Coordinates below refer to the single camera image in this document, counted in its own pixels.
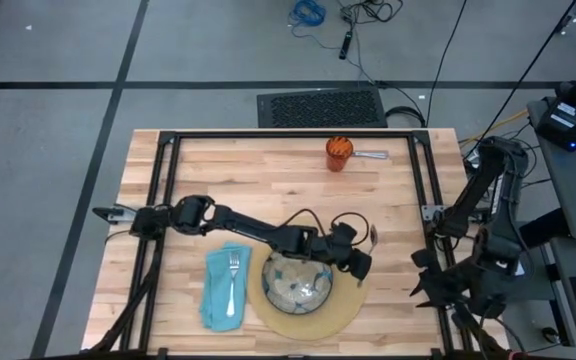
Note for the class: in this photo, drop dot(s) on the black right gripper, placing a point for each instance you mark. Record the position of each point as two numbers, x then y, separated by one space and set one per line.
463 285

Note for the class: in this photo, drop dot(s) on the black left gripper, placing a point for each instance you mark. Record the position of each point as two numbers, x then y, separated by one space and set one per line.
335 247

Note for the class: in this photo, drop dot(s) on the silver metal spoon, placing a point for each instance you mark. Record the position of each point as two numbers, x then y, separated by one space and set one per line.
373 240

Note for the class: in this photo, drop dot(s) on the round woven straw placemat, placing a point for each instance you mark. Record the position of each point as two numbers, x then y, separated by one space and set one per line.
318 325

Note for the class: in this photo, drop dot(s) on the orange item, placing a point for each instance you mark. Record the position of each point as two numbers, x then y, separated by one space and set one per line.
339 155

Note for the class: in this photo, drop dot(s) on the silver metal knife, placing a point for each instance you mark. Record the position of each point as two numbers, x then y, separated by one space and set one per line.
370 154

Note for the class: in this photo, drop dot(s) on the silver metal fork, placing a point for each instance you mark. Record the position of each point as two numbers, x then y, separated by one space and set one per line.
233 280

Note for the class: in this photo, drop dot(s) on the teal cloth napkin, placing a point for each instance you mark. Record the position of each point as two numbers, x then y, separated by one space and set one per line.
215 300

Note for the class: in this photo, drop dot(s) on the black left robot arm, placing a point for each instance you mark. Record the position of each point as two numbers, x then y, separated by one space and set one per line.
248 227

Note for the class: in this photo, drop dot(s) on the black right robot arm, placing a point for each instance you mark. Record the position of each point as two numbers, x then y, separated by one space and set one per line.
493 175

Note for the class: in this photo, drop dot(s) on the black arm base clamp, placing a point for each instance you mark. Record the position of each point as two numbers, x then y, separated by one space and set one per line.
113 214

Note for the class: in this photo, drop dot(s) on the black computer mouse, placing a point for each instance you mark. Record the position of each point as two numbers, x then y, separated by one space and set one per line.
550 335

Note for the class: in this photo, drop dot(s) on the dark blue beam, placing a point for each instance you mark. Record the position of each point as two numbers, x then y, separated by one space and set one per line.
545 230

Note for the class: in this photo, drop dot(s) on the grey side desk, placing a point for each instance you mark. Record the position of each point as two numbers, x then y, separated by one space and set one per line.
560 260

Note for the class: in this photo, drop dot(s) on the black vented computer case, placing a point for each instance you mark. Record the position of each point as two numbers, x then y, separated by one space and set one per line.
323 107

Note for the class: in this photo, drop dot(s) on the black device with blue light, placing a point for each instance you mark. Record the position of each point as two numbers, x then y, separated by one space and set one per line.
563 120

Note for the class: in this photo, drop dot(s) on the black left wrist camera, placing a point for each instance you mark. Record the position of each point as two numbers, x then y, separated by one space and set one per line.
360 264

